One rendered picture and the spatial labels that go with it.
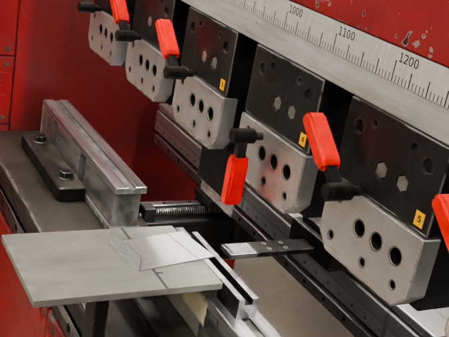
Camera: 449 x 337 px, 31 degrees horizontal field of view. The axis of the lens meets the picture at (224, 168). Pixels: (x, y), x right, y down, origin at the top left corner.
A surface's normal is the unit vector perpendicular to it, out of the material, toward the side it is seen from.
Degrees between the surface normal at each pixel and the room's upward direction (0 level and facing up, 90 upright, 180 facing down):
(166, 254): 0
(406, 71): 90
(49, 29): 90
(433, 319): 0
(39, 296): 0
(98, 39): 90
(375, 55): 90
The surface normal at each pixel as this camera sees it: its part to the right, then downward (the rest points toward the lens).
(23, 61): 0.44, 0.39
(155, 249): 0.17, -0.92
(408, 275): -0.88, 0.02
